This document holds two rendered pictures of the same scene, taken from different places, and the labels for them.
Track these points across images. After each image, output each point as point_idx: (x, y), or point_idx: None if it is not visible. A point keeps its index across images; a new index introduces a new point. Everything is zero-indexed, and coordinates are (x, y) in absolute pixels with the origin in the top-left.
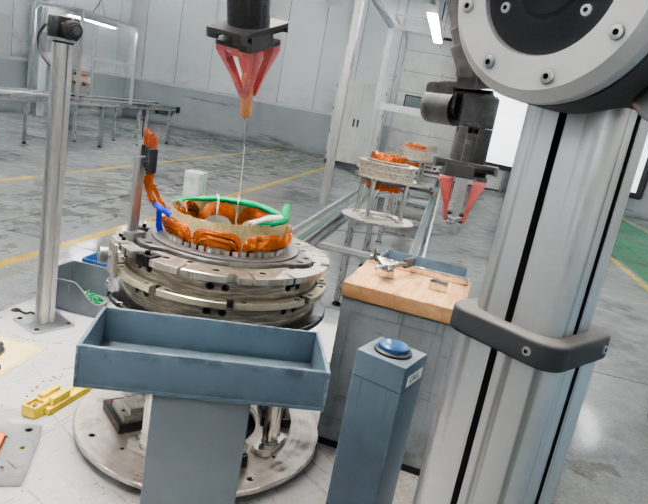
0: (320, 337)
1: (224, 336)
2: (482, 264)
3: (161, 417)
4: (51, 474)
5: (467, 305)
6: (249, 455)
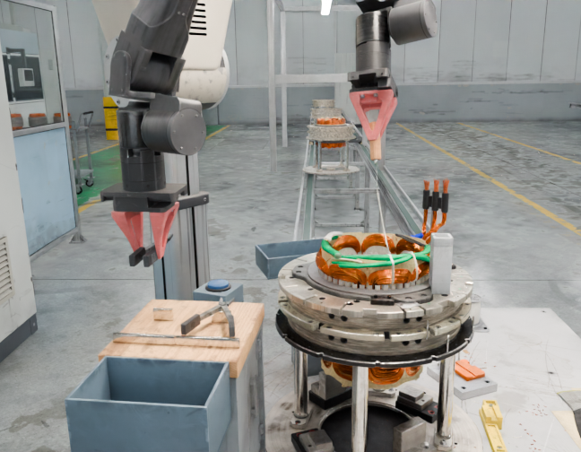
0: (265, 256)
1: None
2: None
3: None
4: (420, 382)
5: (203, 192)
6: (311, 407)
